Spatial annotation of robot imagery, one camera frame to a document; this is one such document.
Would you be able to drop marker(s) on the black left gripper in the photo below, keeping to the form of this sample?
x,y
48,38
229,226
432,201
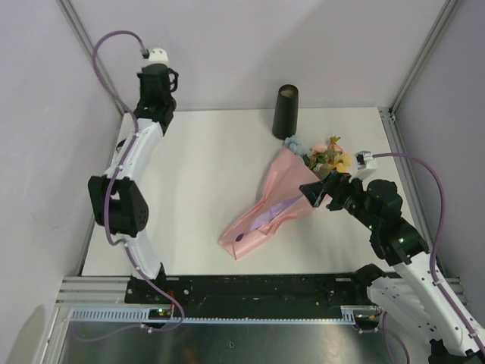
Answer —
x,y
141,99

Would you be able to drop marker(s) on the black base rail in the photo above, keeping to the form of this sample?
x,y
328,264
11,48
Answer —
x,y
267,294

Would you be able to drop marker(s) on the aluminium frame post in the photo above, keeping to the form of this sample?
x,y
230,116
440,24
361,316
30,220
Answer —
x,y
86,44
443,20

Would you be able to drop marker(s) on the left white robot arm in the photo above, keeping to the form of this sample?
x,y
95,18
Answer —
x,y
117,201

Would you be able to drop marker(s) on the white slotted cable duct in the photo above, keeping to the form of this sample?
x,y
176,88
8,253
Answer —
x,y
344,315

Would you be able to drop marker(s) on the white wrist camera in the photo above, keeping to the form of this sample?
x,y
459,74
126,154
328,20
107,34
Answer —
x,y
366,165
155,55

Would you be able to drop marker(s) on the aluminium frame post right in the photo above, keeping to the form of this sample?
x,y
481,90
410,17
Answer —
x,y
443,20

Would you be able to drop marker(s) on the pink rose flower stem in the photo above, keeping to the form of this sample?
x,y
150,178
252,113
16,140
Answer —
x,y
326,154

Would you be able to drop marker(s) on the aluminium frame post left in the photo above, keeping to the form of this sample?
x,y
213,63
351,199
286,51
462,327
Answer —
x,y
86,44

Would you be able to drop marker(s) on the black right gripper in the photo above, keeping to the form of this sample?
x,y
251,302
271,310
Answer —
x,y
337,183

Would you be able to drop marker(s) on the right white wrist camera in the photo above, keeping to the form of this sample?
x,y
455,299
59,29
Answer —
x,y
366,165

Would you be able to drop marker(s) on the blue artificial flower stem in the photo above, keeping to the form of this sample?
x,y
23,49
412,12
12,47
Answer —
x,y
293,144

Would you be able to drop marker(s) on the yellow artificial flower stem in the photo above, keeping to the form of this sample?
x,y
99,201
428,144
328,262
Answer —
x,y
340,162

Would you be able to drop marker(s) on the aluminium frame profile right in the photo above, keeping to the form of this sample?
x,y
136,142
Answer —
x,y
407,168

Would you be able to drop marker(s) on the pink paper flower bouquet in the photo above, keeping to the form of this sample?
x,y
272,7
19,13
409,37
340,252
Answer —
x,y
281,200

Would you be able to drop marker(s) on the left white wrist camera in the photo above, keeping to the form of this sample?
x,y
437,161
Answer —
x,y
155,55

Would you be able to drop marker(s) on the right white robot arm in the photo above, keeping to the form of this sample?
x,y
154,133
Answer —
x,y
437,316

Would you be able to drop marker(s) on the black cylindrical vase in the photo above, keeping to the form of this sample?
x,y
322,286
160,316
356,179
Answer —
x,y
286,112

